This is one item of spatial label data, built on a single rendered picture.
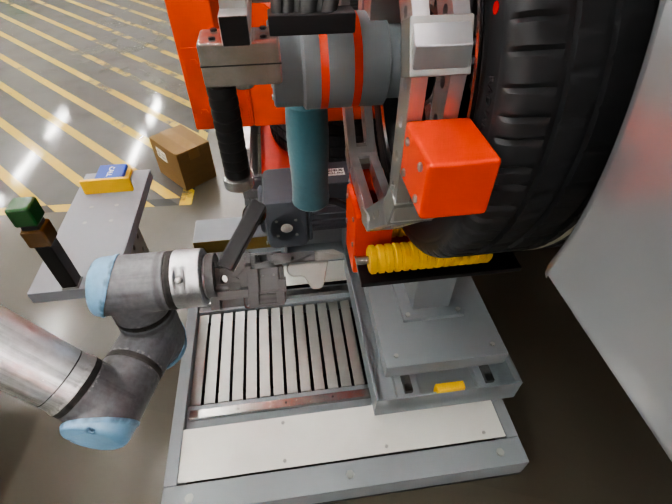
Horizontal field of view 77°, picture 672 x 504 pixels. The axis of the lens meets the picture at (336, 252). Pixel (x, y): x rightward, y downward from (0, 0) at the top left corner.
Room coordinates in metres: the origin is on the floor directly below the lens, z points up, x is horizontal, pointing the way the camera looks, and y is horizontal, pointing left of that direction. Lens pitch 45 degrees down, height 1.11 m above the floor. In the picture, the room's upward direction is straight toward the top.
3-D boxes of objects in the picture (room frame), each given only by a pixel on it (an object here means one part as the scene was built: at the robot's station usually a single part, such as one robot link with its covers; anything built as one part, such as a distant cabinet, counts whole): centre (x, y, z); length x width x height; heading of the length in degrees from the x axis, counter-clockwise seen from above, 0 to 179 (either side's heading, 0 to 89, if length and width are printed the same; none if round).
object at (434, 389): (0.73, -0.24, 0.13); 0.50 x 0.36 x 0.10; 8
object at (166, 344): (0.41, 0.31, 0.51); 0.12 x 0.09 x 0.12; 172
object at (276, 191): (1.01, 0.02, 0.26); 0.42 x 0.18 x 0.35; 98
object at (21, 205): (0.57, 0.54, 0.64); 0.04 x 0.04 x 0.04; 8
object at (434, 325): (0.73, -0.24, 0.32); 0.40 x 0.30 x 0.28; 8
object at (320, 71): (0.70, 0.00, 0.85); 0.21 x 0.14 x 0.14; 98
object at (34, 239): (0.57, 0.54, 0.59); 0.04 x 0.04 x 0.04; 8
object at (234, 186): (0.51, 0.14, 0.83); 0.04 x 0.04 x 0.16
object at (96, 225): (0.77, 0.57, 0.44); 0.43 x 0.17 x 0.03; 8
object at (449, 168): (0.40, -0.12, 0.85); 0.09 x 0.08 x 0.07; 8
